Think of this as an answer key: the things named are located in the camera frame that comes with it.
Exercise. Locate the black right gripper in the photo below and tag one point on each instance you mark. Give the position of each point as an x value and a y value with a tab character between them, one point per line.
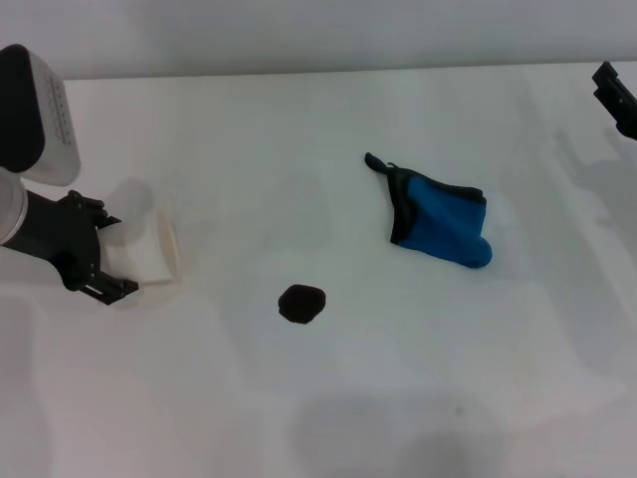
629	127

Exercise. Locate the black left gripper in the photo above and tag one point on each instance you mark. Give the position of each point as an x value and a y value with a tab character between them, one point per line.
60	234

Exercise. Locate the white paper cup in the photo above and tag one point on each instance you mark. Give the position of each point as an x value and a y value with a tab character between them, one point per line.
149	239

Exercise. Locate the blue rag with black trim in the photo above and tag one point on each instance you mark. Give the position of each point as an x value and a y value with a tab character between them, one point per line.
443	224

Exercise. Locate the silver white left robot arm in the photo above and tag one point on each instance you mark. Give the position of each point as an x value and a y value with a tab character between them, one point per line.
9	209

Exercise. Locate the black water stain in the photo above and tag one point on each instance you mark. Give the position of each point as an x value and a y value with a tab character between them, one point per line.
302	304

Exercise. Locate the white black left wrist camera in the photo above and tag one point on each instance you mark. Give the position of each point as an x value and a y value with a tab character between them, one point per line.
35	114

